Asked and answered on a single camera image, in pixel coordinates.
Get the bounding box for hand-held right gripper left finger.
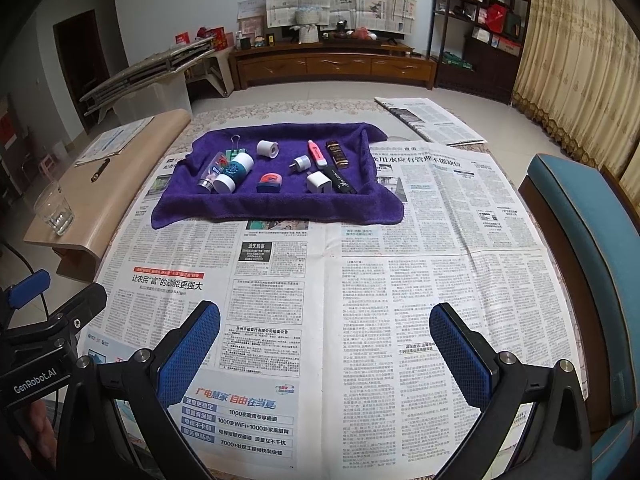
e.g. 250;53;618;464
50;300;222;480

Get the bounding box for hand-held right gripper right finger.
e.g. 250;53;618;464
429;302;593;480

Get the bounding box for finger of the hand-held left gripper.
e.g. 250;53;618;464
42;283;109;343
0;269;52;311

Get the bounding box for clear plastic candy bottle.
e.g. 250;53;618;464
196;151;232;195

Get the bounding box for orange blue tape measure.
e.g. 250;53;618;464
256;172;285;194

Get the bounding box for teal white cylindrical container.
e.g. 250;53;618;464
212;152;256;195

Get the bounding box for white charger block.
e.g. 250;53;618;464
305;171;333;195

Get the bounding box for black brown lighter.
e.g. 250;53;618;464
325;140;350;168

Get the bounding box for person's left hand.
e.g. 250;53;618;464
17;397;60;466

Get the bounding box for clear drinking glass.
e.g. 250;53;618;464
32;181;76;237

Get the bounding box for large spread newspaper sheet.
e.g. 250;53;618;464
80;220;583;480

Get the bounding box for purple towel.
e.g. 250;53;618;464
151;122;406;226

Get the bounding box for newspaper sheet with photos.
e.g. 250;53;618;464
120;152;201;233

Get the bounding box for beige low bench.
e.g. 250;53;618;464
22;109;193;283

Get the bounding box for newspaper sheet bold headline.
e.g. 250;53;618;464
369;141;543;253

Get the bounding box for white booklet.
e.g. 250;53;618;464
75;117;156;167

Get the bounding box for blue cushioned chair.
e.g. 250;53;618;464
517;154;640;480

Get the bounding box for green binder clip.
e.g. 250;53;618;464
223;134;249;161

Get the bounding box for dark wooden door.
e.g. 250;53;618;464
52;10;113;136

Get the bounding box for translucent storage box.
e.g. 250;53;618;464
112;77;193;123

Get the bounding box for pink white pen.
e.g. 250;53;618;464
306;139;331;168

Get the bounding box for folded newspaper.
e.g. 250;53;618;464
375;96;486;147

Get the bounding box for grey folded rack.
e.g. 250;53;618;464
79;36;217;118

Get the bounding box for white plastic stool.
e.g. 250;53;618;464
185;50;236;98

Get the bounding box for dark wooden shelf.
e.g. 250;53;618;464
429;0;533;106

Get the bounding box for stack of green boxes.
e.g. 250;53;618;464
440;52;473;71

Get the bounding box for red gift boxes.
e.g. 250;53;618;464
175;27;226;51

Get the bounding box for wooden tv cabinet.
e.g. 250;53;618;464
229;42;437;92

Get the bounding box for beige curtain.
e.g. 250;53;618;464
510;0;640;181

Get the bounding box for dark tea tray set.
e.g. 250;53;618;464
322;22;378;41

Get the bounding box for black cable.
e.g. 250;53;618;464
0;240;38;277

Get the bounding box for white wall paper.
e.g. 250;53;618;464
236;0;267;21

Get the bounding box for newspapers taped on wall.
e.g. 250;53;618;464
266;0;418;36

